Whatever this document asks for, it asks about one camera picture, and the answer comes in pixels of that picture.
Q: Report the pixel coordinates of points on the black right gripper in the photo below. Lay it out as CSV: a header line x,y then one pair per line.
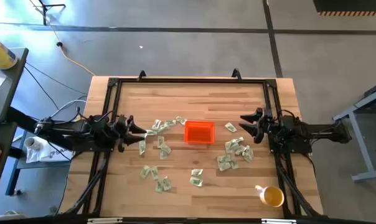
x,y
270,127

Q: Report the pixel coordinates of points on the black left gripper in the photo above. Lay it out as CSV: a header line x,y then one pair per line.
x,y
121,133

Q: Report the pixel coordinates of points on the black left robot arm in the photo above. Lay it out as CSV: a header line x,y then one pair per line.
x,y
79,127

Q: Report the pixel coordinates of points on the black table clamp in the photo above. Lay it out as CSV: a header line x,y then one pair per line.
x,y
141,75
236,74

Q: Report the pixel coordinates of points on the orange plastic basket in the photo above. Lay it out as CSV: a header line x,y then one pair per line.
x,y
199,132

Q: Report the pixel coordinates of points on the yellow mug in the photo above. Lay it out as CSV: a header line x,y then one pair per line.
x,y
272,196

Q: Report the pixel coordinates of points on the white printed cloth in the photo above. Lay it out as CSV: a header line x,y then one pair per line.
x,y
51,154

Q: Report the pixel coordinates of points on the white paper cup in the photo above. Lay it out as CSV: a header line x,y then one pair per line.
x,y
30,143

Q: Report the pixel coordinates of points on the black diagonal beam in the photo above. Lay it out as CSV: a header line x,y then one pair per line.
x,y
20,118

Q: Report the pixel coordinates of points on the blue-grey metal table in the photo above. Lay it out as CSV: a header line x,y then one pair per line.
x,y
368,175

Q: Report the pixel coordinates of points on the black side panel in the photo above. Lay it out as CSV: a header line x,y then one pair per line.
x,y
6,137

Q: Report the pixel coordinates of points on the grey side table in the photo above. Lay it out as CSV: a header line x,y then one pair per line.
x,y
7,90

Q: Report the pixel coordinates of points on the black hazard-striped mat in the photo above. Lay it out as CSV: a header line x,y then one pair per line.
x,y
346,5

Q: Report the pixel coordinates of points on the black tripod stand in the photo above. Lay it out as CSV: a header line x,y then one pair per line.
x,y
44,12

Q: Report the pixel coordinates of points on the yellow wipes canister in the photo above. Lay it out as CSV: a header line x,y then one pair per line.
x,y
1,53

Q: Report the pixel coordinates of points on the black aluminium table frame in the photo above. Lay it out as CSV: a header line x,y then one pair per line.
x,y
191,81

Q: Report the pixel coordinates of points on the white metal bracket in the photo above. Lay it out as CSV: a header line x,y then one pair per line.
x,y
105,220
278,221

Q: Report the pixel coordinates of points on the blue cart frame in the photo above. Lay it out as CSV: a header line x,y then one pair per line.
x,y
13,174

